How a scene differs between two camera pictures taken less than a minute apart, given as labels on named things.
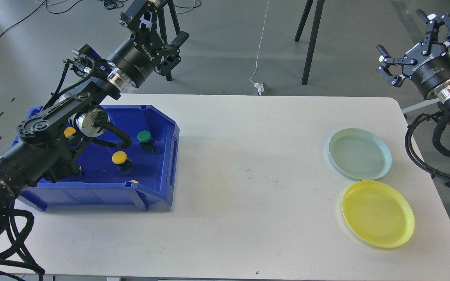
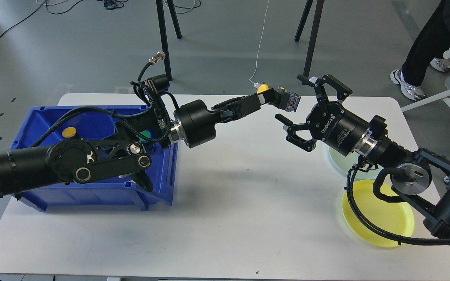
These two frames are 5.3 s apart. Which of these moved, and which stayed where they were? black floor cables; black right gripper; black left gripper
Moved: black left gripper; black right gripper
Stayed: black floor cables
